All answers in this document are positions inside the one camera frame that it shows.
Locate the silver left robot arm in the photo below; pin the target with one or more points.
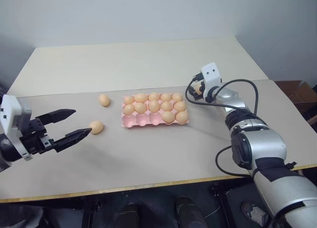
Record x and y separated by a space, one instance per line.
6 150

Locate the black table leg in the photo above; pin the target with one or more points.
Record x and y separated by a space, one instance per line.
215 192

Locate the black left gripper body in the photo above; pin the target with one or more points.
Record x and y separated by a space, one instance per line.
31 136

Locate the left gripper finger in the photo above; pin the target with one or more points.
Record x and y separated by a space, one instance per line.
59 114
73 137

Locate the dark rounded shape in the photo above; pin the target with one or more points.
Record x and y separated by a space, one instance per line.
255 214
189 213
128 216

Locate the brown cardboard box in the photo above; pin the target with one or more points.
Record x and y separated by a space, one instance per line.
294 94

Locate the tan egg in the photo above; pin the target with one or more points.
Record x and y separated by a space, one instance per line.
182 116
104 99
198 88
130 99
179 106
141 97
166 97
168 116
177 97
166 105
128 109
140 108
154 96
154 106
96 127

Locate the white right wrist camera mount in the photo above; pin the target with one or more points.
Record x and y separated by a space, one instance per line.
211 73

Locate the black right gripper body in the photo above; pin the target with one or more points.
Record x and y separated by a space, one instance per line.
203 85

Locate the pink egg carton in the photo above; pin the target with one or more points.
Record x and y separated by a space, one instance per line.
144 121

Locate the black object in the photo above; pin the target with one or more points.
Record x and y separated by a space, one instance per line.
314 106

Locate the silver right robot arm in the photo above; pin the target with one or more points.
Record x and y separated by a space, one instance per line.
267 143

